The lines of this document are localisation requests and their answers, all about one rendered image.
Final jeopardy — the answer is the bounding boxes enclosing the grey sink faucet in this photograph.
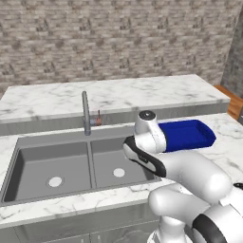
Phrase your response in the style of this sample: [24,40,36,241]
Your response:
[82,90,103,137]

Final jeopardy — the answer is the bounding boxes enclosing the blue tray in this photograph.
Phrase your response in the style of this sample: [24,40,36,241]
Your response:
[158,119,217,153]

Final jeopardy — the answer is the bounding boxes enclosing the grey double sink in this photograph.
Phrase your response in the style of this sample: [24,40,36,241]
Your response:
[0,126,162,207]

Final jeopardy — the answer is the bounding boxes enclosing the grey cupboard door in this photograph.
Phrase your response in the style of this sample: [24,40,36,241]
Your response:
[89,222,162,243]
[42,233,91,243]

